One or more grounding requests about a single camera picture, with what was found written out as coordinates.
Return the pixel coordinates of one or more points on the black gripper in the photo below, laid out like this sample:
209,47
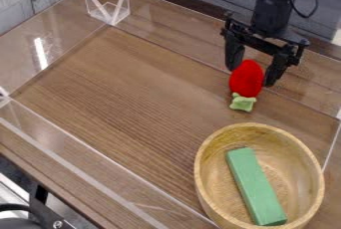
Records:
285,46

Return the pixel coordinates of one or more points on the red plush strawberry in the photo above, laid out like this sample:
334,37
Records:
245,84

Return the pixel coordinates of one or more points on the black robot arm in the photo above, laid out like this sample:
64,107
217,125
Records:
266,34

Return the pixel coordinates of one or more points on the wooden oval bowl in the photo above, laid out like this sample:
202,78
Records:
290,167

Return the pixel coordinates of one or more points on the green rectangular block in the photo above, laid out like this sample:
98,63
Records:
257,192

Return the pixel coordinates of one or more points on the clear acrylic corner bracket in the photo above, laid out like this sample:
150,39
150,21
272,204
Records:
110,12

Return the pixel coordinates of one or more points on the clear acrylic enclosure wall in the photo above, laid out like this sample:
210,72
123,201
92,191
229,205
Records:
110,195

